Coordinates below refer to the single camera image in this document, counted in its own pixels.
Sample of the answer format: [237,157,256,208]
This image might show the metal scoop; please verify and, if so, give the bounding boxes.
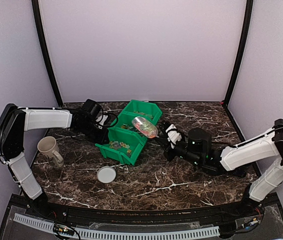
[130,115,161,140]

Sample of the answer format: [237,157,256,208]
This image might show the black frame post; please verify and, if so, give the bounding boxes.
[222,0,254,109]
[31,0,64,107]

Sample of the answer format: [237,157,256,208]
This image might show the black front rail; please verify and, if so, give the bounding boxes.
[29,195,258,225]

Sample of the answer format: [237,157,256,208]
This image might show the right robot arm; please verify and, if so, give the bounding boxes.
[158,119,283,217]

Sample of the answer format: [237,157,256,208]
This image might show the scooped star gummies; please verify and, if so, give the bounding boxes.
[132,117,159,139]

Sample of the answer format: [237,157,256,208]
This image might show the wrapped colourful candies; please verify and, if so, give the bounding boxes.
[120,124,138,132]

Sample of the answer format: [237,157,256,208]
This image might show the right black frame post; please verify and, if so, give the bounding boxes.
[222,0,254,109]

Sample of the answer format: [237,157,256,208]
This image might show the left black frame post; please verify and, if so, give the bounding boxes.
[31,0,64,107]

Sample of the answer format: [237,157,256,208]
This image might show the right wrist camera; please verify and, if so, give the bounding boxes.
[165,124,182,149]

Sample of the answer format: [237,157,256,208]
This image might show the star gummy candies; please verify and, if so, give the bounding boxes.
[109,141,132,153]

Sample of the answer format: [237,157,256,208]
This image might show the green three-compartment bin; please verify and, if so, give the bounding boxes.
[95,100,163,166]

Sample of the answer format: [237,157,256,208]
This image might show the white slotted cable duct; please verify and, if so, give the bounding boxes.
[12,213,220,240]

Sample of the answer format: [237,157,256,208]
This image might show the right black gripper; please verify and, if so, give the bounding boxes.
[155,132,203,167]

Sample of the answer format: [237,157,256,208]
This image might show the white jar lid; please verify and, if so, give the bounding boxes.
[97,166,117,184]

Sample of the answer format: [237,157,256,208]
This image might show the beige ceramic mug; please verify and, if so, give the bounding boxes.
[37,136,64,168]

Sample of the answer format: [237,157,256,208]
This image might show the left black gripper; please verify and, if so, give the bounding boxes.
[77,120,110,144]

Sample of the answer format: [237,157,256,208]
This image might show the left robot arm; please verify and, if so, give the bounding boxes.
[0,99,111,218]

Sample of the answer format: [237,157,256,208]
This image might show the green yellow gummy candies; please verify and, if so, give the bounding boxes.
[134,111,154,119]

